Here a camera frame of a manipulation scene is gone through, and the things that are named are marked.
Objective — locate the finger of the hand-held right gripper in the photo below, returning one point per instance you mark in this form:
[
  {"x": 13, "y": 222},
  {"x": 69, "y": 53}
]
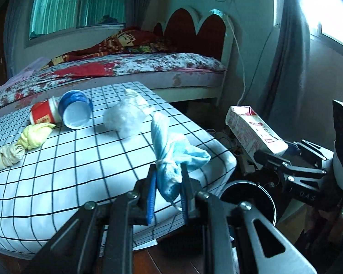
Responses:
[
  {"x": 311, "y": 149},
  {"x": 288, "y": 168}
]

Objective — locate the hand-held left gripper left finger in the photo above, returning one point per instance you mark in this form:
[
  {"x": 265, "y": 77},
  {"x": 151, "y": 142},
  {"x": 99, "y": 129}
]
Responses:
[{"x": 151, "y": 197}]

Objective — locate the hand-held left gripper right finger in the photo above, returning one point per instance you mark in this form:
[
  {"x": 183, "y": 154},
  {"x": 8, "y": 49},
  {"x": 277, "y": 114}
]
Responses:
[{"x": 185, "y": 199}]

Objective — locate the blue face mask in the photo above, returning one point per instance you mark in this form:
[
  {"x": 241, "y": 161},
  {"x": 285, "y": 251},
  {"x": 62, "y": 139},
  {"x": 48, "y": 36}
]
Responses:
[{"x": 165, "y": 148}]

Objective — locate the white and red milk carton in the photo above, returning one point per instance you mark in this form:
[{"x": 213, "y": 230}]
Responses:
[{"x": 251, "y": 131}]

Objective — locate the black round bin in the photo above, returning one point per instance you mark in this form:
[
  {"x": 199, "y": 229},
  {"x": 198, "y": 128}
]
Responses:
[{"x": 240, "y": 189}]

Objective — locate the white plastic bag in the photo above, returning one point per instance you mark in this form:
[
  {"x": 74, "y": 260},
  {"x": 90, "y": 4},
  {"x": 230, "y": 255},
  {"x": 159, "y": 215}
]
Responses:
[{"x": 123, "y": 117}]

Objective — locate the blue paper bowl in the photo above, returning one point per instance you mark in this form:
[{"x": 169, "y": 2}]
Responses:
[{"x": 74, "y": 100}]

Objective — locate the twisted pale yellow cloth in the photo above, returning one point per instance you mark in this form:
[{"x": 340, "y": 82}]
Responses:
[{"x": 34, "y": 135}]

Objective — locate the red paper cup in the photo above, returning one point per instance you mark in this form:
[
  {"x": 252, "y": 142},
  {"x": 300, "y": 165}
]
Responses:
[{"x": 44, "y": 112}]

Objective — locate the white grid-pattern cloth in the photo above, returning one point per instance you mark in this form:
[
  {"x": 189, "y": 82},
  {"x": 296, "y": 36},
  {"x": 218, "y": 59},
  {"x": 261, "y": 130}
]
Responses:
[{"x": 74, "y": 159}]

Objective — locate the grey-blue curtain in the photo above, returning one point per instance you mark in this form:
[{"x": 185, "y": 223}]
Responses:
[{"x": 291, "y": 48}]

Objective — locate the bright window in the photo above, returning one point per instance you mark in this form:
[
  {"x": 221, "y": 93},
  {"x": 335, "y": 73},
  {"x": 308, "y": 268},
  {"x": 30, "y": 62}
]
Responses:
[{"x": 331, "y": 20}]

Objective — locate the red printed blanket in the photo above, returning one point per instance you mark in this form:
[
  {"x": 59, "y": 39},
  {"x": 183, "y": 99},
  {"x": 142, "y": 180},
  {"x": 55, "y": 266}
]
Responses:
[{"x": 123, "y": 41}]

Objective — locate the window with green curtain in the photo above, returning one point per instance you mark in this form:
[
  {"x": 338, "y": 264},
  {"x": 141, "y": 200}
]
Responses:
[{"x": 60, "y": 8}]

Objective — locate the white bed frame red headboard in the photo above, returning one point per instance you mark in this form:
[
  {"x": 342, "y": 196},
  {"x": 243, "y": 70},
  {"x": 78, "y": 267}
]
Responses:
[{"x": 183, "y": 28}]

